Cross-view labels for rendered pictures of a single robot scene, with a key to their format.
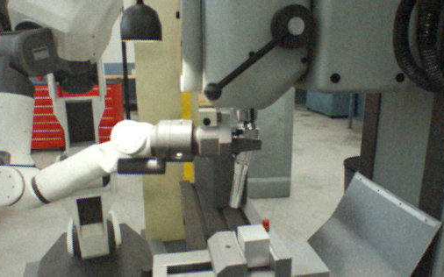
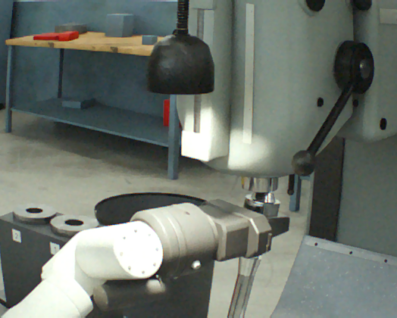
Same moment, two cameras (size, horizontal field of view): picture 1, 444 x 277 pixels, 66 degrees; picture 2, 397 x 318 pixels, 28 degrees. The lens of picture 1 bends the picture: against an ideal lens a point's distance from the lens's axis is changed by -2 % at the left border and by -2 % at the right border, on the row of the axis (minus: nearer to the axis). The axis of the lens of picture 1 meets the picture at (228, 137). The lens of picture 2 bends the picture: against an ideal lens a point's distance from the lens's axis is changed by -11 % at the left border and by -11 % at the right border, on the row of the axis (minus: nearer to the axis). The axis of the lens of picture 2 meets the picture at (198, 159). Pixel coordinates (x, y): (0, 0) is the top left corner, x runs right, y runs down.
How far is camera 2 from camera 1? 0.73 m
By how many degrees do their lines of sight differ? 37
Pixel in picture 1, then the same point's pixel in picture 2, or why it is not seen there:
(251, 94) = not seen: hidden behind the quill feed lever
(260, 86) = not seen: hidden behind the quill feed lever
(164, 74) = not seen: outside the picture
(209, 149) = (236, 246)
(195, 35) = (225, 70)
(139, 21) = (204, 65)
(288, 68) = (344, 115)
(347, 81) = (389, 125)
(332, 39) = (380, 78)
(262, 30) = (327, 69)
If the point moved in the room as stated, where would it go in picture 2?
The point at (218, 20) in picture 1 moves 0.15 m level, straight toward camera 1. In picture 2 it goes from (287, 57) to (379, 80)
